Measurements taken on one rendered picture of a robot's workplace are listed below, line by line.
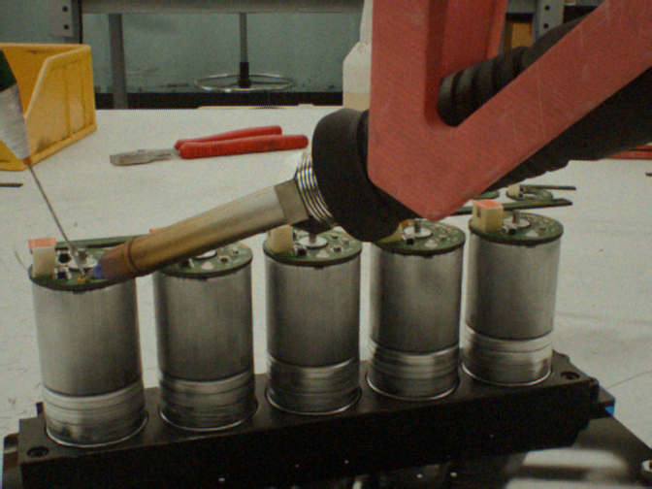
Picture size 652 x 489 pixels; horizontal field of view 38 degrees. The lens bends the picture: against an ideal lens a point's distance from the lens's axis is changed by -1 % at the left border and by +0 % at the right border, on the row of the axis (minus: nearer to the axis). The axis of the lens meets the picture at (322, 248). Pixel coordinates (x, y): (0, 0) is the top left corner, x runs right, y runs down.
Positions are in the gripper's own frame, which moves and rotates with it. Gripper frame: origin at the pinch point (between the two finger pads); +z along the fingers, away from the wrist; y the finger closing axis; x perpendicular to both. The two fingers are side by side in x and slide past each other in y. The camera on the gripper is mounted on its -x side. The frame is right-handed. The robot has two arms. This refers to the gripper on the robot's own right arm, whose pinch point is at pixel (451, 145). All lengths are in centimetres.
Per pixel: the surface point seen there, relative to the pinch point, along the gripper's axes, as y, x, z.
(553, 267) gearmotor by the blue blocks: -8.2, 2.1, 4.4
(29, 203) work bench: -19.3, -22.6, 22.6
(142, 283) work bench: -13.0, -11.4, 17.0
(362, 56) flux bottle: -41.0, -17.4, 13.8
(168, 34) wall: -360, -232, 167
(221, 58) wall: -372, -206, 168
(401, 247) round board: -5.4, -1.1, 5.0
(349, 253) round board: -4.4, -1.9, 5.4
